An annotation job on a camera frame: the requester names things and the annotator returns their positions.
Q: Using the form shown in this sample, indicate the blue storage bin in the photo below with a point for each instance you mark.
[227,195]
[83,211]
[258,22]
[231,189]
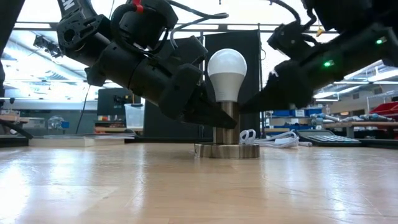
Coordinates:
[314,112]
[287,113]

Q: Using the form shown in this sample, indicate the brass lamp socket base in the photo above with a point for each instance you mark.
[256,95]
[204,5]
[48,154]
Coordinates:
[227,151]

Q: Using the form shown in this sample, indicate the clear plastic bin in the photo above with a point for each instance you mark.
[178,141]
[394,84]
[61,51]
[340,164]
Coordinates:
[134,116]

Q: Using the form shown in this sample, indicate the wooden workbench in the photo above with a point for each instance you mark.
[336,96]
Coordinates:
[373,124]

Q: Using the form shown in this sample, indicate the white lightbulb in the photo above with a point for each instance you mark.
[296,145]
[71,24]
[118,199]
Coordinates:
[227,71]

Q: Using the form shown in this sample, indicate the pale purple pen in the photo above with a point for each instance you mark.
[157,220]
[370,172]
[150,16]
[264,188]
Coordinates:
[306,144]

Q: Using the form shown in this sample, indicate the wooden side table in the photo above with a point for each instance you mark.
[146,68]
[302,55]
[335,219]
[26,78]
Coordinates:
[9,118]

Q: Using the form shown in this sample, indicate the black monitor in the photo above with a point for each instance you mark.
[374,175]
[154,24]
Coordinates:
[109,102]

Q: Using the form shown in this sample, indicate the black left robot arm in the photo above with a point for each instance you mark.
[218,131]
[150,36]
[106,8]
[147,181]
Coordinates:
[81,37]

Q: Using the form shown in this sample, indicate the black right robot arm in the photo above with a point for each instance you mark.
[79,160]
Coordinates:
[367,40]

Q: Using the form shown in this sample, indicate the red storage bin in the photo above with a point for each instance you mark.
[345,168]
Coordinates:
[387,109]

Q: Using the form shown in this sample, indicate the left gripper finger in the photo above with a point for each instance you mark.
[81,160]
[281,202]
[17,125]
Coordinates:
[208,116]

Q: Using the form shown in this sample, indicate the black studio camera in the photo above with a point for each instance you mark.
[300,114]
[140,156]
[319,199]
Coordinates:
[46,46]

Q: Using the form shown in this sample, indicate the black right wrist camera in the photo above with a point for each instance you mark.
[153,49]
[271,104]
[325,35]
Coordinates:
[289,40]

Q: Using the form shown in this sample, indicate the black calculator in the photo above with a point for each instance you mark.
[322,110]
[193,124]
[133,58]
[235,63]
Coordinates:
[329,139]

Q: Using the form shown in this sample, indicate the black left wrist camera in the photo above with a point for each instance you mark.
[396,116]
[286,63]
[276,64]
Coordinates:
[146,28]

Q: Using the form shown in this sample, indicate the yellow hanging connector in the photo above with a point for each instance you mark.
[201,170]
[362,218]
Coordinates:
[320,32]

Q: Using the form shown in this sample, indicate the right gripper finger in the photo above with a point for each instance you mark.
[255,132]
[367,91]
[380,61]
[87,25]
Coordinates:
[267,101]

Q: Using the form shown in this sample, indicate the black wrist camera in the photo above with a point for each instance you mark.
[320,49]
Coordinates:
[146,28]
[289,40]

